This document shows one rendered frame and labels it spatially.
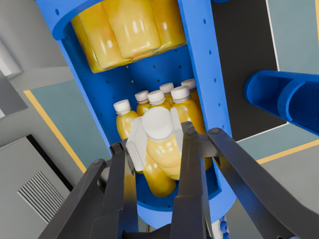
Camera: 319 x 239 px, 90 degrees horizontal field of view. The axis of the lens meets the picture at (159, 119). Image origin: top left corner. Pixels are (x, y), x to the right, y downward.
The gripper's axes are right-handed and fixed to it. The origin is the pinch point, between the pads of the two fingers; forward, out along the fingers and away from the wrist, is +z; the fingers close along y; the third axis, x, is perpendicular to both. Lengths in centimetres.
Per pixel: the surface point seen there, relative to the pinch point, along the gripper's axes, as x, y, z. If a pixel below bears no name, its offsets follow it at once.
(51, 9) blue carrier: 17.2, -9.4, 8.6
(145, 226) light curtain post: -77, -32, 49
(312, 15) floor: 3, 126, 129
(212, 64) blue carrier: 4.3, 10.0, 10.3
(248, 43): -1, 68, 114
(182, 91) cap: 0.2, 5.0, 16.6
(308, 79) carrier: -23, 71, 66
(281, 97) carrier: -32, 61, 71
